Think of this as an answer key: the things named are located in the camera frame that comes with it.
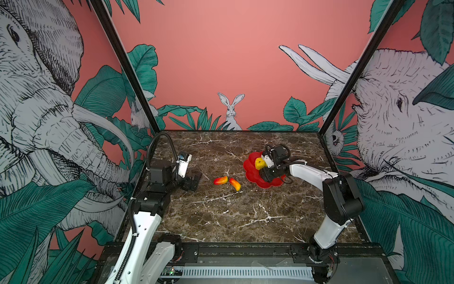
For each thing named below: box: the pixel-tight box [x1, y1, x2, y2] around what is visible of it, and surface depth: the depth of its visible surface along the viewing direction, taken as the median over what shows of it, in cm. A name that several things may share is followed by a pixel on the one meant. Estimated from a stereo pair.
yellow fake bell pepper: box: [254, 157, 268, 170], surface depth 100 cm
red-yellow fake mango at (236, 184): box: [229, 177, 242, 192], surface depth 95 cm
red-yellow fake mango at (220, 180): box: [213, 175, 229, 186], surface depth 97 cm
